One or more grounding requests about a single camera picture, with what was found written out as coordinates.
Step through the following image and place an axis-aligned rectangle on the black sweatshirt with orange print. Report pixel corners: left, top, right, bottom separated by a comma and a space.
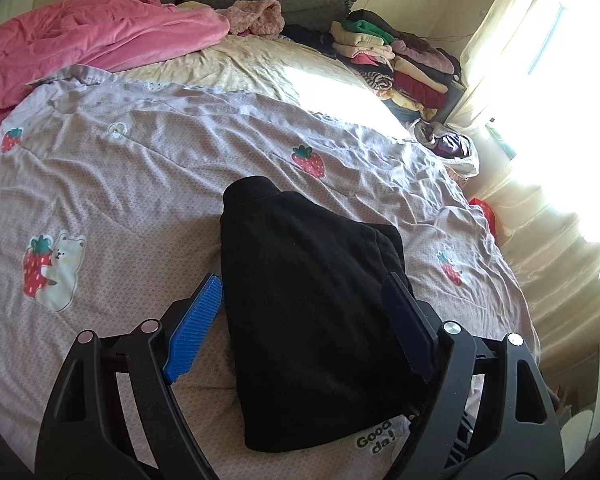
220, 177, 425, 453

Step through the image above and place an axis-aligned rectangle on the stack of folded clothes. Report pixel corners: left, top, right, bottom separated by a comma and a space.
329, 9, 465, 122

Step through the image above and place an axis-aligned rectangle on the red item beside bed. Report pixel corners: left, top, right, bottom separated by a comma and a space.
469, 198, 496, 237

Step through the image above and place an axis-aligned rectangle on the lilac strawberry patterned quilt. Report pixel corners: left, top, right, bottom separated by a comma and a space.
0, 66, 540, 466

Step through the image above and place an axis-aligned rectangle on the purple and white garment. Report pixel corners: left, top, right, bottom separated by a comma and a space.
413, 119, 480, 179

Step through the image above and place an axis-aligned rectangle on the cream window curtain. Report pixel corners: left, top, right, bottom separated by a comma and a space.
450, 0, 600, 374

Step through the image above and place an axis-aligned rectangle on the pink comforter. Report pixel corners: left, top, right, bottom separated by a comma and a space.
0, 0, 230, 125

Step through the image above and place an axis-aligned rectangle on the cream yellow bed sheet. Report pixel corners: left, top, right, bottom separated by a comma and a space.
118, 36, 415, 142

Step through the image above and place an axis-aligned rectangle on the dark navy garment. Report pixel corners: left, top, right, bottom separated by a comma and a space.
282, 24, 339, 58

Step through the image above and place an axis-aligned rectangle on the pink knitted garment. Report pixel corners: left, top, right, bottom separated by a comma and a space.
216, 0, 285, 38

